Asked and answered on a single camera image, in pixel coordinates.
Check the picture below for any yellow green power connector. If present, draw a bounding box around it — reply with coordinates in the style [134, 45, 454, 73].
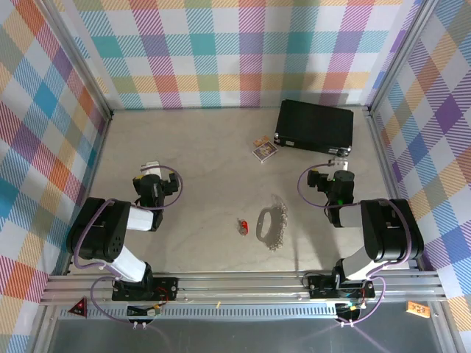
[127, 302, 165, 319]
[336, 302, 369, 313]

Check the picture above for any slotted metal cable tray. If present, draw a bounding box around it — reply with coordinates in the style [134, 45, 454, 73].
[57, 305, 338, 319]

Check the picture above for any silver keyring with many rings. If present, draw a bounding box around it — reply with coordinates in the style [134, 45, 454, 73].
[256, 193, 289, 254]

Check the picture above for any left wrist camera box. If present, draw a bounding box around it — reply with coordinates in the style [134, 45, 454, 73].
[140, 160, 161, 177]

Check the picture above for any aluminium frame post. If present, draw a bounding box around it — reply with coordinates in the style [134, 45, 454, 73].
[366, 0, 442, 118]
[39, 0, 114, 121]

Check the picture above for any aluminium side rail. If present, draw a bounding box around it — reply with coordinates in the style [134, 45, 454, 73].
[65, 112, 114, 276]
[366, 110, 422, 271]

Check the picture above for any orange label tag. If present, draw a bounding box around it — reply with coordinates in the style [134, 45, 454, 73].
[406, 301, 431, 316]

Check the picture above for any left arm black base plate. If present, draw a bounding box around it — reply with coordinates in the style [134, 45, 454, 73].
[111, 278, 180, 302]

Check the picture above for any black hard case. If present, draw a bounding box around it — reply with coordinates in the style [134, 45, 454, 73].
[275, 99, 355, 158]

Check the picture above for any purple card box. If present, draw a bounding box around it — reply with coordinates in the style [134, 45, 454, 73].
[252, 142, 279, 163]

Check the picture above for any red triangle sticker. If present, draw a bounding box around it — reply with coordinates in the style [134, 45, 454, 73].
[67, 296, 88, 317]

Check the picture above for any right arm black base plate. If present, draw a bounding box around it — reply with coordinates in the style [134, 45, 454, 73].
[308, 274, 376, 299]

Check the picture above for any grey metal panel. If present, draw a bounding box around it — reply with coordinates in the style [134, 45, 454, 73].
[36, 315, 453, 353]

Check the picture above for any aluminium mounting rail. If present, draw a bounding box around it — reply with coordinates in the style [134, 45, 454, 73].
[40, 271, 448, 306]

